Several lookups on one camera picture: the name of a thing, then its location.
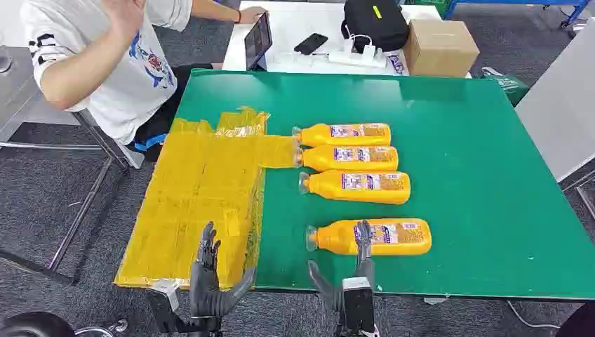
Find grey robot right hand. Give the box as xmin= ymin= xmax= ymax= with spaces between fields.
xmin=307 ymin=220 xmax=377 ymax=312

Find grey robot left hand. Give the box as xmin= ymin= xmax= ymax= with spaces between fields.
xmin=188 ymin=221 xmax=258 ymax=320

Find orange drink bottle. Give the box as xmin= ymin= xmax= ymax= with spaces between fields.
xmin=294 ymin=145 xmax=400 ymax=173
xmin=305 ymin=218 xmax=433 ymax=257
xmin=298 ymin=169 xmax=412 ymax=206
xmin=291 ymin=122 xmax=392 ymax=148

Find yellow sheet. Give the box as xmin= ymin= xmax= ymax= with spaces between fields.
xmin=114 ymin=107 xmax=298 ymax=290

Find green table mat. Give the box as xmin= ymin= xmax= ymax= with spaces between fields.
xmin=174 ymin=68 xmax=595 ymax=301

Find black round robot part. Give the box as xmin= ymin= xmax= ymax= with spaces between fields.
xmin=0 ymin=311 xmax=76 ymax=337

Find white power strip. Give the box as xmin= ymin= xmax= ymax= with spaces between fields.
xmin=327 ymin=46 xmax=388 ymax=69

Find black smartphone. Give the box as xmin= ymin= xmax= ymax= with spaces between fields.
xmin=293 ymin=32 xmax=329 ymax=56

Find brown cardboard box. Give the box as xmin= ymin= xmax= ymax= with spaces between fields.
xmin=403 ymin=18 xmax=481 ymax=78

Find green shopping bag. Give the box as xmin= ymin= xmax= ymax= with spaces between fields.
xmin=481 ymin=66 xmax=530 ymax=107

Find black bag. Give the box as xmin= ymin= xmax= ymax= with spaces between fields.
xmin=340 ymin=0 xmax=411 ymax=53

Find person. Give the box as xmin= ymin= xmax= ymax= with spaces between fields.
xmin=20 ymin=0 xmax=268 ymax=163

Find black rounded object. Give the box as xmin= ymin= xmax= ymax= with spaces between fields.
xmin=554 ymin=302 xmax=595 ymax=337

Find black tablet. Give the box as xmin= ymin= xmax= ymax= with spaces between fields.
xmin=243 ymin=11 xmax=274 ymax=72

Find white table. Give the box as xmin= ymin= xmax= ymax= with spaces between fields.
xmin=222 ymin=0 xmax=473 ymax=78

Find grey table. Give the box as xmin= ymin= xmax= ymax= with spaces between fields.
xmin=514 ymin=18 xmax=595 ymax=183

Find green crate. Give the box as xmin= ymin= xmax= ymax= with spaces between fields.
xmin=411 ymin=0 xmax=455 ymax=15

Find person's left hand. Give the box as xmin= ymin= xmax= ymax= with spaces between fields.
xmin=238 ymin=6 xmax=268 ymax=25

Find person's hand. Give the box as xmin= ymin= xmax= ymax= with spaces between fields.
xmin=101 ymin=0 xmax=146 ymax=44
xmin=238 ymin=6 xmax=268 ymax=25

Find grey desk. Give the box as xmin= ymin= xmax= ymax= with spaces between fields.
xmin=0 ymin=45 xmax=82 ymax=143

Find person's right hand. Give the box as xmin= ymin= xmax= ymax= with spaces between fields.
xmin=101 ymin=0 xmax=146 ymax=44

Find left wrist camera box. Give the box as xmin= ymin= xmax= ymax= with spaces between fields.
xmin=146 ymin=279 xmax=188 ymax=334

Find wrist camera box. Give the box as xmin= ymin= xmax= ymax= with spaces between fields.
xmin=146 ymin=279 xmax=188 ymax=334
xmin=341 ymin=277 xmax=377 ymax=337

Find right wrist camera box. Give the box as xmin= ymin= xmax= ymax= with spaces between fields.
xmin=341 ymin=277 xmax=377 ymax=337

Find metal ring bracket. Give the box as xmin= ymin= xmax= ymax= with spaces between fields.
xmin=74 ymin=318 xmax=130 ymax=337

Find metal desk frame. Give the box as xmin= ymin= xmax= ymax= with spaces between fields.
xmin=0 ymin=111 xmax=133 ymax=286

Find white floor cable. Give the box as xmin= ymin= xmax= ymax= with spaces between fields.
xmin=505 ymin=301 xmax=562 ymax=331

